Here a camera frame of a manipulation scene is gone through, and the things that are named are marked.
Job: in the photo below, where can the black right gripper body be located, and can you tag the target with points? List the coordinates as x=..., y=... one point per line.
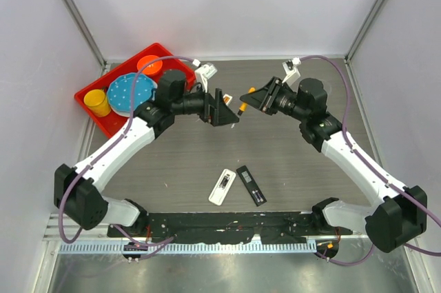
x=271, y=96

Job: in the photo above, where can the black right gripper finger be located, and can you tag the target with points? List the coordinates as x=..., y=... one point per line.
x=264, y=85
x=256, y=100

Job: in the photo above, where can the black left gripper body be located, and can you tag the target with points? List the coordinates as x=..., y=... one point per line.
x=210, y=108

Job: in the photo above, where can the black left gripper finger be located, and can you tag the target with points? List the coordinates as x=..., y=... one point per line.
x=219, y=95
x=225, y=116

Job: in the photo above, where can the orange handled screwdriver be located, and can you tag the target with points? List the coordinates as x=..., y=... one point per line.
x=243, y=105

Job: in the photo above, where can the white remote control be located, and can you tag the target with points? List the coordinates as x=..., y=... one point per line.
x=222, y=186

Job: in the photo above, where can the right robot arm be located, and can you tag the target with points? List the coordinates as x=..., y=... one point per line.
x=392, y=218

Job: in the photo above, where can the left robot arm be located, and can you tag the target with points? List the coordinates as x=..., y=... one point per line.
x=78, y=189

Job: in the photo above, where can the white remote with orange batteries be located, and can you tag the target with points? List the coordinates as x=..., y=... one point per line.
x=227, y=99

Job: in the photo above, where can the black remote control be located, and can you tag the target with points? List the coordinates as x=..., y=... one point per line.
x=251, y=185

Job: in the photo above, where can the orange bowl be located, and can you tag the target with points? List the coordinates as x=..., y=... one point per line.
x=150, y=65

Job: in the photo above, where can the grey plate under blue plate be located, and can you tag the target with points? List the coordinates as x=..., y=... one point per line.
x=122, y=108

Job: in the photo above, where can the blue dotted plate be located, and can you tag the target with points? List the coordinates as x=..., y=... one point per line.
x=121, y=88

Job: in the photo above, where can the yellow cup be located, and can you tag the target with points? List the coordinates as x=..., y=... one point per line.
x=96, y=100

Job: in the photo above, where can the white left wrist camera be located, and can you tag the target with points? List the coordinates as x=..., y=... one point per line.
x=204, y=73

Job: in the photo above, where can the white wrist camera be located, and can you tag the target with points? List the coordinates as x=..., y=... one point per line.
x=291, y=70
x=204, y=73

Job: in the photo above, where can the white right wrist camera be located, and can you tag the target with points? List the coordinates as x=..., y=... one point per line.
x=291, y=70

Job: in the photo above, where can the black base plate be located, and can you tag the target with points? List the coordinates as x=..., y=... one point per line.
x=232, y=228

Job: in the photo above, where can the white slotted cable duct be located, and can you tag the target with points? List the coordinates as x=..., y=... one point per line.
x=126, y=247

